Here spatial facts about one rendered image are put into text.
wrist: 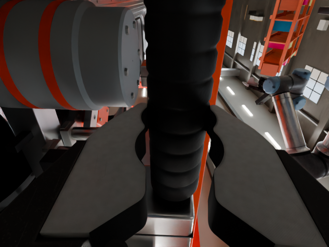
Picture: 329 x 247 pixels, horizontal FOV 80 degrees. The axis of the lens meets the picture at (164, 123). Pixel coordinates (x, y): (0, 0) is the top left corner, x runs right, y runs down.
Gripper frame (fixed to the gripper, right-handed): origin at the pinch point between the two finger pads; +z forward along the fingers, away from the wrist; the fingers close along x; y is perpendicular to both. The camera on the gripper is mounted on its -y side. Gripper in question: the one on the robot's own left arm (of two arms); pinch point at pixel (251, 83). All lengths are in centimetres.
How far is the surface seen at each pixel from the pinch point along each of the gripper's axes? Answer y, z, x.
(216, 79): 14, -36, 52
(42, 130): 14, -65, 103
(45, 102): 22, -71, 101
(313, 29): 38, 606, -825
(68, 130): 12, -63, 99
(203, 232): -506, 159, -187
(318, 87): -172, 452, -812
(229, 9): 36, -36, 55
